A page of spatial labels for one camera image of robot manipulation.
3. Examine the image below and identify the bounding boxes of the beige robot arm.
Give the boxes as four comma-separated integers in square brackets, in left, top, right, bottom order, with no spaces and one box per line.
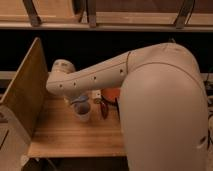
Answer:
[46,43,209,171]

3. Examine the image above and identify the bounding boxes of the red spoon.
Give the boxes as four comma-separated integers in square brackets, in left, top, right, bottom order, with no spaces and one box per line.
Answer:
[100,101,109,119]

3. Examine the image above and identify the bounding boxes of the orange bowl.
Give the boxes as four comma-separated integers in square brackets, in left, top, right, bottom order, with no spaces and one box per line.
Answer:
[101,88,120,103]

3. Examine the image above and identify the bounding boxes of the left wooden side panel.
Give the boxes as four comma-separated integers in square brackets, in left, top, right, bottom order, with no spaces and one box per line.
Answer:
[0,37,48,141]

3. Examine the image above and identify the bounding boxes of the wooden shelf with brackets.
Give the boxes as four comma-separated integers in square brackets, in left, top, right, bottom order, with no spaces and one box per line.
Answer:
[0,0,213,32]

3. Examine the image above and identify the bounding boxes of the black cables on floor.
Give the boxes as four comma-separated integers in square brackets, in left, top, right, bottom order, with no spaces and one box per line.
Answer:
[206,74,213,148]

